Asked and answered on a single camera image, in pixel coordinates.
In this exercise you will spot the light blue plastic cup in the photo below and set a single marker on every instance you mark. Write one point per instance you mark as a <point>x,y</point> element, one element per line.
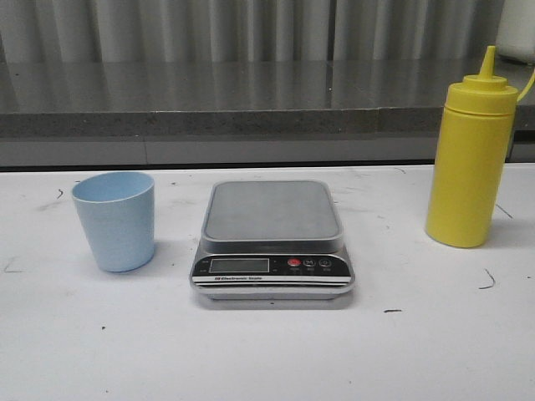
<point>117,213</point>

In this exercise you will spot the yellow squeeze bottle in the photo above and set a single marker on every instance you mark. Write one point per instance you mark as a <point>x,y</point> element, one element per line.
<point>475,132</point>

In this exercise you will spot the silver digital kitchen scale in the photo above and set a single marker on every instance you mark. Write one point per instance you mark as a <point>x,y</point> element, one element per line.
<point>278,243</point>

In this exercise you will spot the stainless steel back counter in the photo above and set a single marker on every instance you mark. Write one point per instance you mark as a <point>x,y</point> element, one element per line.
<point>191,115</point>

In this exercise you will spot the white container on counter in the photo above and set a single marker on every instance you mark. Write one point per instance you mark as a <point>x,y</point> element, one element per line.
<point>515,35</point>

